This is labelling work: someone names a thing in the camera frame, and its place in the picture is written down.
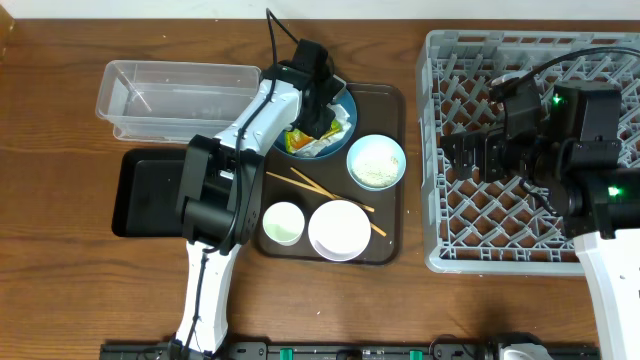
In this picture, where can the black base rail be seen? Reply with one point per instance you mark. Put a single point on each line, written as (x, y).
(262, 351)

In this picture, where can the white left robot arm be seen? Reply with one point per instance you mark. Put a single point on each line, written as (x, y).
(220, 190)

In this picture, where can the dark blue bowl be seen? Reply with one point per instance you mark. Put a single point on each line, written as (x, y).
(348, 102)

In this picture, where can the brown serving tray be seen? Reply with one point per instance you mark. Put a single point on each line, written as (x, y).
(380, 109)

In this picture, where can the grey dishwasher rack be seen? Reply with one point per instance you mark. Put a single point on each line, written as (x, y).
(472, 227)

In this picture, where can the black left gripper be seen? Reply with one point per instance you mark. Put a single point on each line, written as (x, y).
(324, 123)

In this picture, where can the white pink bowl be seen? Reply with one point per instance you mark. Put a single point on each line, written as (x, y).
(339, 231)

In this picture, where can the green snack wrapper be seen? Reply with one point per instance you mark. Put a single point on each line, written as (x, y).
(301, 145)

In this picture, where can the small white cup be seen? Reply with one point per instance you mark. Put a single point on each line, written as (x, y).
(284, 223)

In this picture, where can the clear plastic bin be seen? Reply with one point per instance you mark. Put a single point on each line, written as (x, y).
(170, 102)

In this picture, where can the black waste tray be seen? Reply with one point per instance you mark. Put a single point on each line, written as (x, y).
(145, 203)

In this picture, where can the light blue bowl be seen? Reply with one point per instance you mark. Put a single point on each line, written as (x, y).
(376, 162)

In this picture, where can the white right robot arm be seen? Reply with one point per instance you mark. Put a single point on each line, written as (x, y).
(574, 154)

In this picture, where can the wooden chopstick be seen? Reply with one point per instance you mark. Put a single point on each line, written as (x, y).
(312, 182)
(319, 191)

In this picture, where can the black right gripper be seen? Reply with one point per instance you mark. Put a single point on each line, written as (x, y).
(491, 156)

